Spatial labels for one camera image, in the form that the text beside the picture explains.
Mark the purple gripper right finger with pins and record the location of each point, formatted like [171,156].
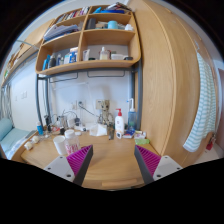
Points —
[154,167]

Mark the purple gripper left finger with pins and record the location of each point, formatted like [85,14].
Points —
[73,167]

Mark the clear plastic water bottle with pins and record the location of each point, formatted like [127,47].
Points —
[71,142]

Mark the green packet on desk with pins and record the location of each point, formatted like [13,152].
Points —
[142,141]

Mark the white paper cup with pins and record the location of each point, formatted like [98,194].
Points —
[59,143]

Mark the white crumpled tissue pack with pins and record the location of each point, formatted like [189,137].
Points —
[98,130]

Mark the small blue bottle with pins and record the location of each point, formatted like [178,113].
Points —
[39,128]

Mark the white tape roll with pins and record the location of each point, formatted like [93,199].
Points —
[28,145]

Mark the blue pump soap bottle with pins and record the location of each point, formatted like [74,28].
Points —
[131,115]

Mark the white red pump bottle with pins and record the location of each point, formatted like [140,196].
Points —
[119,123]

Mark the small wooden Groot figure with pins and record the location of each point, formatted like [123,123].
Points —
[105,118]

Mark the red hanging object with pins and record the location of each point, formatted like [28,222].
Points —
[211,142]

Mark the striped green white towel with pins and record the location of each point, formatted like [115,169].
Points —
[205,119]

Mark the light blue bed mattress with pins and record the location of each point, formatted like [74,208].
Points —
[12,140]

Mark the tall wooden wardrobe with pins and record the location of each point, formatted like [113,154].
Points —
[171,79]

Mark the white bottle on shelf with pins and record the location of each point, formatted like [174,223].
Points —
[104,54]

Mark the teal cup on shelf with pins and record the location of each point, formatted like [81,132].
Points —
[112,25]

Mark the wooden wall shelf unit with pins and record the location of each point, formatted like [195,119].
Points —
[74,41]

